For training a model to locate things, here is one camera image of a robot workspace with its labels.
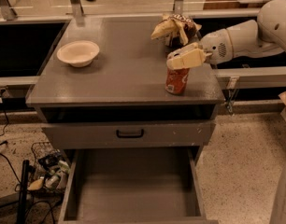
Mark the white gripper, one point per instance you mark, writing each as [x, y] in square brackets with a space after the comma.
[214, 46]

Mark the red coke can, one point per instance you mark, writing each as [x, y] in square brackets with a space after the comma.
[176, 80]

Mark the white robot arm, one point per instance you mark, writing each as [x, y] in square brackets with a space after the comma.
[262, 37]

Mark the grey drawer cabinet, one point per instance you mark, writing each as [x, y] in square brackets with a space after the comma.
[132, 147]

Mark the grey top drawer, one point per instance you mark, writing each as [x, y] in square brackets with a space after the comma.
[103, 134]

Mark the open grey middle drawer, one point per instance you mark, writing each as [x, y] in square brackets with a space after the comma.
[133, 186]

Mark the crumpled chip bag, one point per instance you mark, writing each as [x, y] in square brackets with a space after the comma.
[175, 27]

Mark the black drawer handle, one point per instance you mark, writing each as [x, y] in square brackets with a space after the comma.
[130, 134]

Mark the wire basket with items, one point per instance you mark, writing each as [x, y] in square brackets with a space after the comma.
[50, 170]

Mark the metal rail frame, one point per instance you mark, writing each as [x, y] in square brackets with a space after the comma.
[143, 13]

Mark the black stand post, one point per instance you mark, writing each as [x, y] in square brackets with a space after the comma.
[23, 192]

